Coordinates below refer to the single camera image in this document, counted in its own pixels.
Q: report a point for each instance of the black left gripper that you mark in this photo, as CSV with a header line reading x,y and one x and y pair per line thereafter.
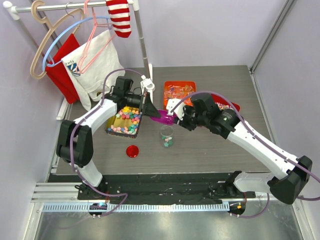
x,y
148,108

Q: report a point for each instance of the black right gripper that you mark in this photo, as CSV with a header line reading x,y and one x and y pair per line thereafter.
x,y
183,122

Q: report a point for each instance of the purple plastic scoop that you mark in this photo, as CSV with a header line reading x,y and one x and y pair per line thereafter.
x,y
164,118

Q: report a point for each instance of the gold tin of star candies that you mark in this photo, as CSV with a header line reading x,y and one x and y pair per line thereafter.
x,y
126,123

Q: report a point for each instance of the orange candy box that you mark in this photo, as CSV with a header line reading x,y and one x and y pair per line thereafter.
x,y
177,90

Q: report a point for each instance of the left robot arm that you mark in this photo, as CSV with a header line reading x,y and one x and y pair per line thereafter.
x,y
75,140

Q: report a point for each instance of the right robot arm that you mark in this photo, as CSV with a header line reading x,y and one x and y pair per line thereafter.
x,y
287,175

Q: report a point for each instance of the red lollipop box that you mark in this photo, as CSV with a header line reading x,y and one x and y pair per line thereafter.
x,y
223,104

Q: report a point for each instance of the clear plastic jar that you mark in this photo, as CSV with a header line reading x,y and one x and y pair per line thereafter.
x,y
166,136

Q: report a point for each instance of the red jar lid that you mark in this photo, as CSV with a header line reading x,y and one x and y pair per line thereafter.
x,y
132,151

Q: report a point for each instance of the white cloth bag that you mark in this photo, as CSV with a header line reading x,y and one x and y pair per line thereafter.
x,y
89,64

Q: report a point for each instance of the red cloth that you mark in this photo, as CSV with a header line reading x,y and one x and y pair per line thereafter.
x,y
58,73

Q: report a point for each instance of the red white striped sock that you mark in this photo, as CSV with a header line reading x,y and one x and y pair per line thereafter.
x,y
119,14

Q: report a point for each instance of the white clothes rack stand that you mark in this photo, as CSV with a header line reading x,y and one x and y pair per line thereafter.
x,y
15,11

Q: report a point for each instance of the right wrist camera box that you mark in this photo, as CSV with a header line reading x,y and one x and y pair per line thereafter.
x,y
175,107

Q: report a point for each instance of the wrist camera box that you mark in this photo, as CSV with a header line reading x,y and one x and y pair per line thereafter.
x,y
175,107
146,84

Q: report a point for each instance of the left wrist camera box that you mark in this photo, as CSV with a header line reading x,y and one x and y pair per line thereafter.
x,y
146,84

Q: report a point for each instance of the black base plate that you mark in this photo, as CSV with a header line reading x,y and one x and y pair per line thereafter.
x,y
166,189

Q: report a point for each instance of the aluminium rail frame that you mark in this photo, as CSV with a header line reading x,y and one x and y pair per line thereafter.
x,y
58,214

